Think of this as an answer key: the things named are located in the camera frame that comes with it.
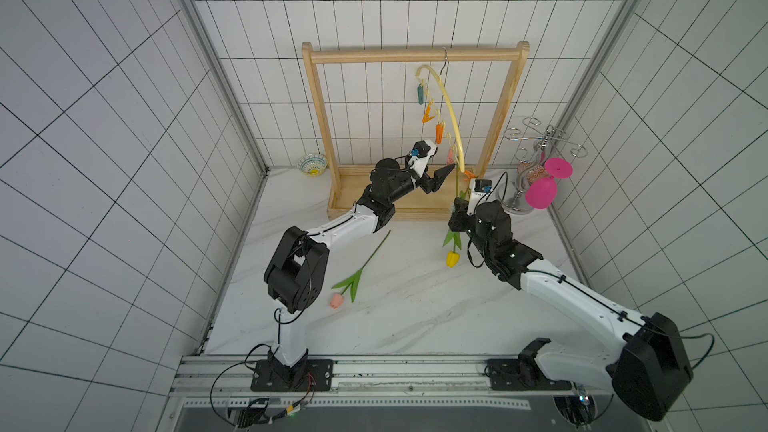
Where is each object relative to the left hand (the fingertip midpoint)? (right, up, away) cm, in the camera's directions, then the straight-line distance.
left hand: (443, 160), depth 79 cm
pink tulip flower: (-26, -36, +8) cm, 45 cm away
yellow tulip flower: (+3, -26, 0) cm, 26 cm away
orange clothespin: (-3, +14, +10) cm, 18 cm away
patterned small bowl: (-45, +2, +38) cm, 59 cm away
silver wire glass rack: (+32, -10, +30) cm, 45 cm away
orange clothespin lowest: (+6, -4, -5) cm, 9 cm away
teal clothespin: (-4, +23, +16) cm, 29 cm away
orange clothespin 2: (0, +8, +5) cm, 10 cm away
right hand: (0, -11, 0) cm, 11 cm away
